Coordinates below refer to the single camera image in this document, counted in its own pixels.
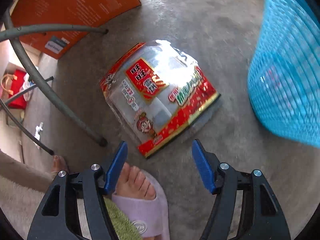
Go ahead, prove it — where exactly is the red rice cracker snack bag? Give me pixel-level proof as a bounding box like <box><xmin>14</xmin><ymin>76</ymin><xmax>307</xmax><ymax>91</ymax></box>
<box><xmin>100</xmin><ymin>40</ymin><xmax>221</xmax><ymax>158</ymax></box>

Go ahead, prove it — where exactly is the bare foot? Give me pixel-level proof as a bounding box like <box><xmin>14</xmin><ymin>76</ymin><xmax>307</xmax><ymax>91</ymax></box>
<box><xmin>115</xmin><ymin>162</ymin><xmax>156</xmax><ymax>200</ymax></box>

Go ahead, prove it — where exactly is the pink slipper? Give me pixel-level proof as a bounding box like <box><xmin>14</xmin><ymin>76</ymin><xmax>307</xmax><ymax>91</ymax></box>
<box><xmin>112</xmin><ymin>170</ymin><xmax>170</xmax><ymax>239</ymax></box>

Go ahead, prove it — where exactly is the blue plastic mesh basket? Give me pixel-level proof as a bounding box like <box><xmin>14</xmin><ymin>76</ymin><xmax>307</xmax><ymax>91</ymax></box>
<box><xmin>247</xmin><ymin>0</ymin><xmax>319</xmax><ymax>147</ymax></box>

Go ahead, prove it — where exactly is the red shopping bag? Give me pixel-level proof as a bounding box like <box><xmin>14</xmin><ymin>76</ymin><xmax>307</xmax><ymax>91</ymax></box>
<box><xmin>1</xmin><ymin>69</ymin><xmax>27</xmax><ymax>110</ymax></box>

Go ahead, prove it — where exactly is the orange cardboard box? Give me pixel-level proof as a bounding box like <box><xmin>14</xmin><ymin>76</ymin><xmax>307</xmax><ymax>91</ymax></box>
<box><xmin>10</xmin><ymin>0</ymin><xmax>142</xmax><ymax>60</ymax></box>

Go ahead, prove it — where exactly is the grey metal table leg frame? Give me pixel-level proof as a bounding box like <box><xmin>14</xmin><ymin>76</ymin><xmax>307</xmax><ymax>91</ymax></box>
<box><xmin>1</xmin><ymin>9</ymin><xmax>108</xmax><ymax>147</ymax></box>

